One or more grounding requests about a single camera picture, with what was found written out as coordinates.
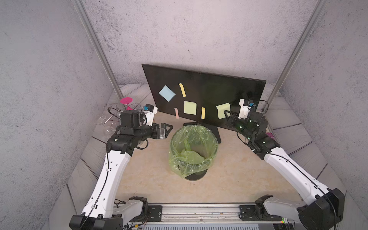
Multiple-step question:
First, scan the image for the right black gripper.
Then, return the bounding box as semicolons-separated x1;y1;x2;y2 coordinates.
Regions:
225;109;255;143

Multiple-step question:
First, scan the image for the small pink strip note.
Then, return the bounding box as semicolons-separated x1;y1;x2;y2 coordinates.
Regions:
174;108;179;119

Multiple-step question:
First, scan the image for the small yellow strip note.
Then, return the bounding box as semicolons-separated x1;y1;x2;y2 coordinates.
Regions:
201;107;206;120

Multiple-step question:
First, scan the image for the green square sticky note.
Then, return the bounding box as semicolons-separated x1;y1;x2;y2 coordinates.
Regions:
184;101;197;115

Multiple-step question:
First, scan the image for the light blue sticky note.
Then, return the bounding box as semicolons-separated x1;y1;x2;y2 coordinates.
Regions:
159;85;176;102

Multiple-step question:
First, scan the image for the yellow strip sticky note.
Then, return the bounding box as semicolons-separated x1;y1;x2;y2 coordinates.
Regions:
178;83;186;97

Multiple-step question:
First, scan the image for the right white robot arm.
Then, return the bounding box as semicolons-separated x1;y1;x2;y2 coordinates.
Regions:
224;106;345;230

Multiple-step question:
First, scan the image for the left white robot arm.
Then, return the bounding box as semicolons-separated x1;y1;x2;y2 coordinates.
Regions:
69;104;173;230

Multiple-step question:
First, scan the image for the black flat monitor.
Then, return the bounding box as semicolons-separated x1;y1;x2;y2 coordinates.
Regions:
142;64;266;128

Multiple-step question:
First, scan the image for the black mesh trash bin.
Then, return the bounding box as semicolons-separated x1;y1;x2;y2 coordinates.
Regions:
169;125;218;182

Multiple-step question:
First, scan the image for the green plastic bin liner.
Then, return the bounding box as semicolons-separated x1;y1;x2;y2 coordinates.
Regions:
168;124;219;178

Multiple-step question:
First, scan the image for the pink wine glass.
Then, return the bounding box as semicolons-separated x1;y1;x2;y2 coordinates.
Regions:
120;97;133;111

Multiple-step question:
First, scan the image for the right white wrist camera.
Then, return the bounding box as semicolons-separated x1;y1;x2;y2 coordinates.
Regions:
238;99;254;119

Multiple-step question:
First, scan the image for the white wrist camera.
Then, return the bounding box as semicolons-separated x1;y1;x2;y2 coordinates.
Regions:
143;104;158;126
238;99;254;119

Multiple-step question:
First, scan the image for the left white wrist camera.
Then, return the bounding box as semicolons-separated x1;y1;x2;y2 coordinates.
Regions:
143;104;158;126

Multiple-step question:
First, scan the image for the chrome wire glass rack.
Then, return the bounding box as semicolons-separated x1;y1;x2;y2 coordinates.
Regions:
94;103;133;138

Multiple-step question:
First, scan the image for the right aluminium frame post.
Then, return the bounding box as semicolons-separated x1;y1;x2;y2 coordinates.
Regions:
267;0;327;105

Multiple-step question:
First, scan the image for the aluminium frame post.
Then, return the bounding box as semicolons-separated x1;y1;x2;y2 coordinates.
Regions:
267;0;327;105
72;0;123;99

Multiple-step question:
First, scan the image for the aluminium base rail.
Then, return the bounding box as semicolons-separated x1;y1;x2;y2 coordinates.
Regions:
127;203;295;230

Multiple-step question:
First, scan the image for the left aluminium frame post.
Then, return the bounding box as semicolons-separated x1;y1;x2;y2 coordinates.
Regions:
72;0;123;99

